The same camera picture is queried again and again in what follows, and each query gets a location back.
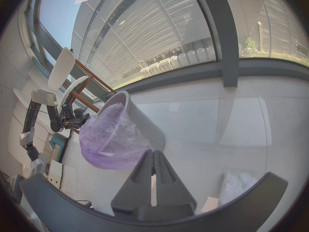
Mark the white trash bin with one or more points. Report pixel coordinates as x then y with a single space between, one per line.
144 127

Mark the window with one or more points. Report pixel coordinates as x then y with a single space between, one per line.
225 45

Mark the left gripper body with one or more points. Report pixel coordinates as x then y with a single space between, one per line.
78 122

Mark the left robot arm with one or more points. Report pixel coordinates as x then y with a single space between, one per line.
30 119

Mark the crumpled white paper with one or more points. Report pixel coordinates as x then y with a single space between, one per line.
236 185

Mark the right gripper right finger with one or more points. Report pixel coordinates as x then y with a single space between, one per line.
171 190

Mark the purple plastic bag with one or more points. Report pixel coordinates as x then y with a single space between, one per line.
113 151

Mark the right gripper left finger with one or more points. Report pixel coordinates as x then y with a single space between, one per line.
135 190

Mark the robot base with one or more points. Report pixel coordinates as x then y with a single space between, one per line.
55 173

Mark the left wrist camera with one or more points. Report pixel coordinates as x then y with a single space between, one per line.
78 112

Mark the white chair with wooden legs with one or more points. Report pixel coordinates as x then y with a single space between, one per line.
60 66

